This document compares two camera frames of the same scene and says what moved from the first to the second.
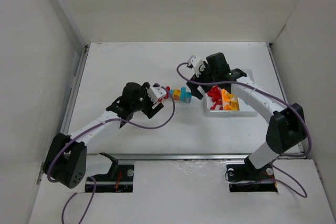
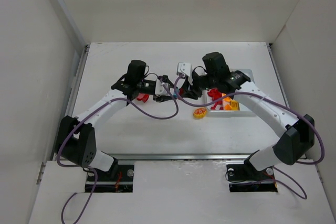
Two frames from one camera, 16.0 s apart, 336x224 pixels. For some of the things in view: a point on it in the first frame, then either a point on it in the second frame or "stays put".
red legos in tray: x=216 y=95 stays put
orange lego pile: x=224 y=96 stays put
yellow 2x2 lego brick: x=233 y=104 stays put
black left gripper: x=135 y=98 to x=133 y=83
